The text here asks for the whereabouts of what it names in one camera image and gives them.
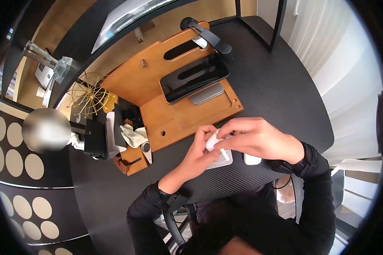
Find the black smartphone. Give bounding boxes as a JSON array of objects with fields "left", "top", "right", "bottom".
[{"left": 159, "top": 54, "right": 230, "bottom": 105}]

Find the person's right thumb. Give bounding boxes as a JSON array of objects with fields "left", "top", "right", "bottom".
[{"left": 214, "top": 139, "right": 247, "bottom": 153}]

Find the person's body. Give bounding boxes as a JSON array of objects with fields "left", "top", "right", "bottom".
[{"left": 176, "top": 183, "right": 310, "bottom": 255}]

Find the computer monitor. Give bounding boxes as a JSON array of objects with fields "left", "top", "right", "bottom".
[{"left": 91, "top": 0, "right": 181, "bottom": 55}]

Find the black panel with beige dots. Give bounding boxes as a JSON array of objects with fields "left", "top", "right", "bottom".
[{"left": 0, "top": 96, "right": 95, "bottom": 255}]

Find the white square pad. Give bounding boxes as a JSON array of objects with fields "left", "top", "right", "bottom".
[{"left": 206, "top": 150, "right": 234, "bottom": 170}]

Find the gold wire ornament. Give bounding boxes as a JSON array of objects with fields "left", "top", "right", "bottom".
[{"left": 66, "top": 71, "right": 111, "bottom": 119}]

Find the person's right hand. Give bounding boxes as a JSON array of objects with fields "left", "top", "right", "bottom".
[{"left": 214, "top": 117, "right": 305, "bottom": 166}]

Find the person's left hand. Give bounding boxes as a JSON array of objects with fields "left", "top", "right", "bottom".
[{"left": 158, "top": 125, "right": 223, "bottom": 194}]

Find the grey flat slab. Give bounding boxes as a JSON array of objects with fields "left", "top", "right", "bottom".
[{"left": 190, "top": 83, "right": 225, "bottom": 106}]

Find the person's left index finger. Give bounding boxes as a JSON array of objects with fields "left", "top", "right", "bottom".
[{"left": 195, "top": 125, "right": 218, "bottom": 141}]

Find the white crumpled cloth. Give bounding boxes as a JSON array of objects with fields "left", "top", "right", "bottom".
[{"left": 120, "top": 123, "right": 149, "bottom": 149}]

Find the person's right index finger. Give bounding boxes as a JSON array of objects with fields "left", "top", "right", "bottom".
[{"left": 215, "top": 118, "right": 259, "bottom": 136}]

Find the small white rounded case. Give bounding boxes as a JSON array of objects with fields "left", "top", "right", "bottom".
[{"left": 243, "top": 153, "right": 262, "bottom": 166}]

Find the white earbud case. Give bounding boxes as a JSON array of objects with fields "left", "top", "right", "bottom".
[{"left": 205, "top": 129, "right": 226, "bottom": 153}]

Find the black box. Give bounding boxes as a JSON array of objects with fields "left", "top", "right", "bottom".
[{"left": 83, "top": 119, "right": 109, "bottom": 160}]

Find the clear crystal trophy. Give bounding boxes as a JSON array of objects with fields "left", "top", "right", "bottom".
[{"left": 22, "top": 40, "right": 74, "bottom": 85}]

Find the black metal frame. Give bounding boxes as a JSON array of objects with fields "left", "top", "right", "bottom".
[{"left": 234, "top": 0, "right": 288, "bottom": 53}]

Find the white curtain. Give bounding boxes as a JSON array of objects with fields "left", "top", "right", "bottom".
[{"left": 287, "top": 0, "right": 383, "bottom": 161}]

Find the black office chair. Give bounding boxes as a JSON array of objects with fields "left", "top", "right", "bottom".
[{"left": 161, "top": 191, "right": 197, "bottom": 254}]

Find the wooden desk organizer stand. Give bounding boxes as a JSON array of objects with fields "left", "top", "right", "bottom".
[{"left": 100, "top": 21, "right": 245, "bottom": 153}]

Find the person's left thumb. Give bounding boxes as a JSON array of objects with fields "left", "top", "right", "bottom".
[{"left": 200, "top": 149, "right": 223, "bottom": 164}]

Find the black wrist band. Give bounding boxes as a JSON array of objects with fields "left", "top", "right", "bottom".
[
  {"left": 156, "top": 186, "right": 192, "bottom": 212},
  {"left": 264, "top": 158, "right": 307, "bottom": 175}
]

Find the small brown wooden tray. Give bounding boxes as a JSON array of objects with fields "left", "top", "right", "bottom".
[{"left": 113, "top": 145, "right": 151, "bottom": 176}]

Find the black and white key tool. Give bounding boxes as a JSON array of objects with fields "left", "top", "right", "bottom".
[{"left": 141, "top": 142, "right": 153, "bottom": 165}]

